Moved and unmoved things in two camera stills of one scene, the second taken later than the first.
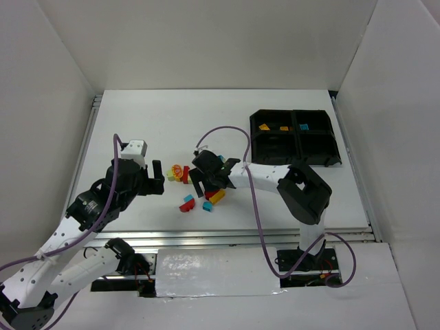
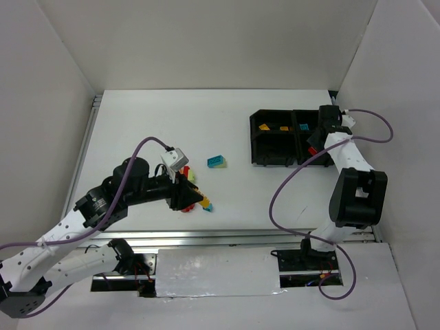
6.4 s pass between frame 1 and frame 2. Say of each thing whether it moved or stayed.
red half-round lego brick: stayed
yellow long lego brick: moved
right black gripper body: moved
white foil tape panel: stayed
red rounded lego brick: moved
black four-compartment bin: stayed
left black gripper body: moved
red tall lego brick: stayed
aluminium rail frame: stayed
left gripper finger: moved
